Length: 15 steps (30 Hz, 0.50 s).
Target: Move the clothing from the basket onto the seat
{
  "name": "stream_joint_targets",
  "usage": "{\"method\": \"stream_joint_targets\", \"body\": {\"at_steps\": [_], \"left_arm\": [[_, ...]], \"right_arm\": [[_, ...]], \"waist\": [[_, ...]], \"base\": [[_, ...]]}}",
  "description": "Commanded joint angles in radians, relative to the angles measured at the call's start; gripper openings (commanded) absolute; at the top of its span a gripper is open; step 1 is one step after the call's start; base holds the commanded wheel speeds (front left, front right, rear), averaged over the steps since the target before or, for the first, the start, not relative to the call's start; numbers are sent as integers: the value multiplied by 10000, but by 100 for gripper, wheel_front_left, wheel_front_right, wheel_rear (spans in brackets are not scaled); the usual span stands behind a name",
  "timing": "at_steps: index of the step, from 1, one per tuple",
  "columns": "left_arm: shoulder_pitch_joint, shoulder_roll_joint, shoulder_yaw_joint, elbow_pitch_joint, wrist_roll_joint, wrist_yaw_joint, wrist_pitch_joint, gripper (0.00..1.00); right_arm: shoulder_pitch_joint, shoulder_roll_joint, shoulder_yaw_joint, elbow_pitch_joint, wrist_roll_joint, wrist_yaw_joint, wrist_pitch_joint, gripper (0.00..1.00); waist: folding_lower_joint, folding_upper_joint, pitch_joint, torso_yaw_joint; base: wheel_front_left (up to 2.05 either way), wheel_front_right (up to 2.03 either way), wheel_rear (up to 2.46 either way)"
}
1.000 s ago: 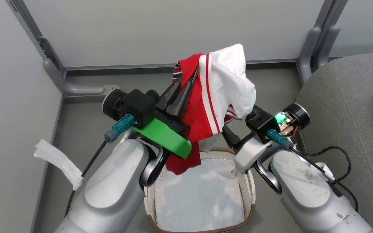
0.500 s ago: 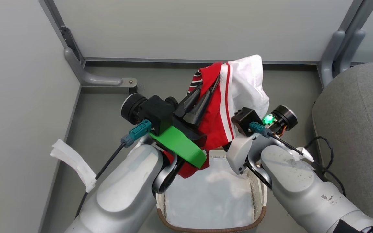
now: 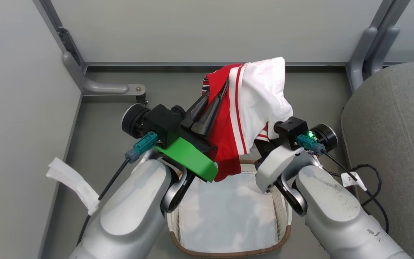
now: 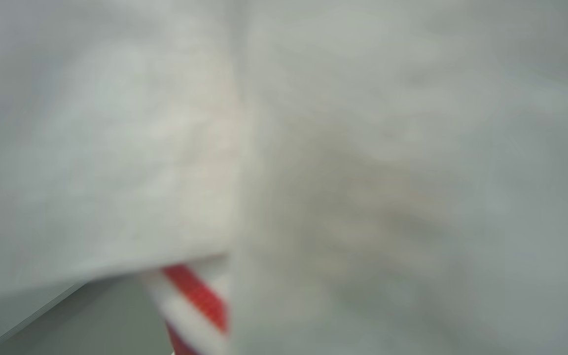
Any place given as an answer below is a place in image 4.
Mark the red and white jersey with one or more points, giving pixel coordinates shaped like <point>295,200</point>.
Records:
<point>343,148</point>

